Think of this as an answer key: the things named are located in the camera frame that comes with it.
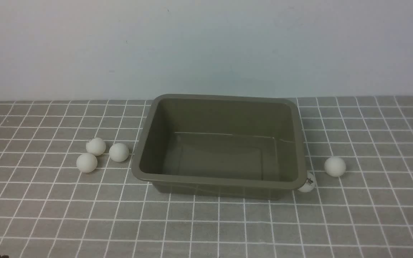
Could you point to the grey checked tablecloth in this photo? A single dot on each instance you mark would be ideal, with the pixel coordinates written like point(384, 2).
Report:
point(49, 209)

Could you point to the olive green plastic bin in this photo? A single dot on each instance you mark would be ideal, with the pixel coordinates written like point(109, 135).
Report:
point(218, 145)

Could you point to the white ball with logo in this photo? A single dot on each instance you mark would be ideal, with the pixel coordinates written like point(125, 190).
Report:
point(309, 185)

